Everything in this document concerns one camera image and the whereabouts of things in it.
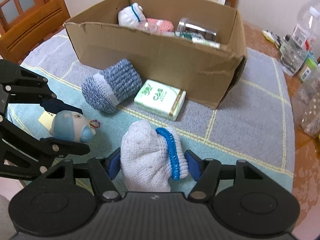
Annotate clear water bottle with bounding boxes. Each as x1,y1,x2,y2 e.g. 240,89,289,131
291,0,319,51

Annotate blue grey checked cloth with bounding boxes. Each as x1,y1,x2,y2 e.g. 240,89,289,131
22,31,295,190

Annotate clear jar black contents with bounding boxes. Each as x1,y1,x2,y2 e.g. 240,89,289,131
177,18,217,42

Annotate white green bottle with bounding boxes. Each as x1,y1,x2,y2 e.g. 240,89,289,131
173,31,220,49

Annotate large clear plastic container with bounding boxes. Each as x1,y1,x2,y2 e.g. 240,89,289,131
291,65,320,138

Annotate green white tissue pack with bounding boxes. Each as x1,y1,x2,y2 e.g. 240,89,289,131
134,79,186,121

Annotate white sock blue stripe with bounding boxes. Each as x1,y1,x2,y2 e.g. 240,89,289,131
118,3,146,27
120,120,189,192

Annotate green lid jar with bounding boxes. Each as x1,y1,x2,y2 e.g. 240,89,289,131
298,57,318,82

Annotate blue white doll toy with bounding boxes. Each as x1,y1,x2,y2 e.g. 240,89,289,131
49,111,100,144

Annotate blue knitted sock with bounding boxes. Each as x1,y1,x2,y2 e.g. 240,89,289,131
81,59,142,113

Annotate pink knitted sock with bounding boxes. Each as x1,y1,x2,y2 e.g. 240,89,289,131
138,18,175,34

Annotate brown cardboard box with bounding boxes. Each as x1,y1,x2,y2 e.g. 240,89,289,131
65,0,247,109

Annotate yellow paper note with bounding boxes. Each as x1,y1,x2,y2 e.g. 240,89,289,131
38,111,56,130

